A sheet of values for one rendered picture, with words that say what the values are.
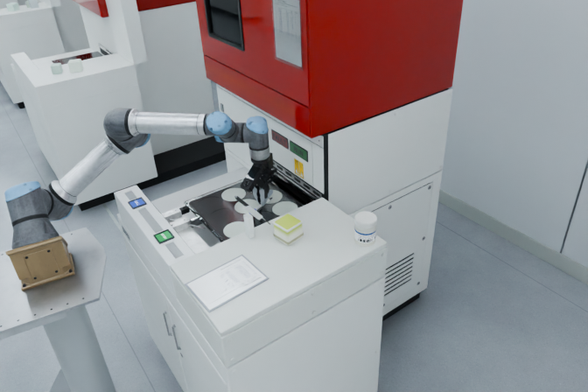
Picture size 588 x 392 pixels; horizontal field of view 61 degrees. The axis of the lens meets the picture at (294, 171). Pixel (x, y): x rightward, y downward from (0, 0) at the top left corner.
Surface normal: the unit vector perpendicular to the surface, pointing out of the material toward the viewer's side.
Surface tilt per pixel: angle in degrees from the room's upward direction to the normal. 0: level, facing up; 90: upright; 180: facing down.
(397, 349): 0
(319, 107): 90
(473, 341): 0
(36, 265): 90
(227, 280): 0
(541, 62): 90
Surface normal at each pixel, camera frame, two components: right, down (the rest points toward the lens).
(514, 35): -0.81, 0.33
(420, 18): 0.58, 0.40
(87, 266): -0.04, -0.86
